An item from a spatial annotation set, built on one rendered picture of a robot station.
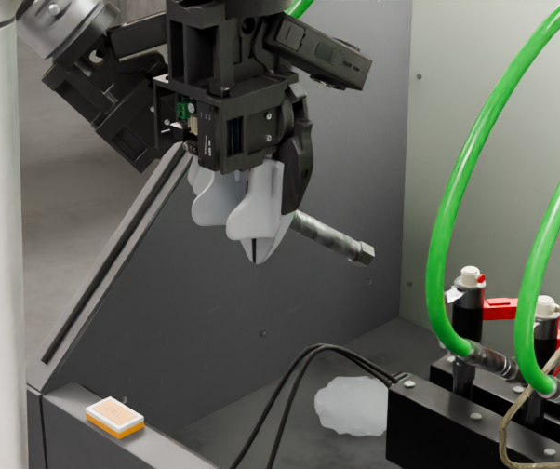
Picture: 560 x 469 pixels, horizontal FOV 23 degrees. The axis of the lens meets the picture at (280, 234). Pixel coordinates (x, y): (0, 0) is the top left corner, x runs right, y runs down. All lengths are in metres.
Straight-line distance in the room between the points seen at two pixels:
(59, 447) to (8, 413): 0.88
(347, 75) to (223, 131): 0.13
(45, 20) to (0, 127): 0.68
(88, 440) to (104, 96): 0.34
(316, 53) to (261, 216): 0.12
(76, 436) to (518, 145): 0.58
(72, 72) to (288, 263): 0.48
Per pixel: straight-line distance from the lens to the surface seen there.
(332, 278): 1.59
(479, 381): 1.30
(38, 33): 1.12
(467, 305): 1.23
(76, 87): 1.14
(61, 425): 1.33
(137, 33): 1.13
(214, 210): 0.99
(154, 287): 1.39
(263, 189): 0.96
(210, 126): 0.91
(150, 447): 1.25
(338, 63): 0.97
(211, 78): 0.92
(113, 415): 1.28
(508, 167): 1.53
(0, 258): 0.45
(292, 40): 0.94
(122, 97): 1.14
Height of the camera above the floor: 1.65
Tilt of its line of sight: 25 degrees down
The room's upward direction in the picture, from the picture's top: straight up
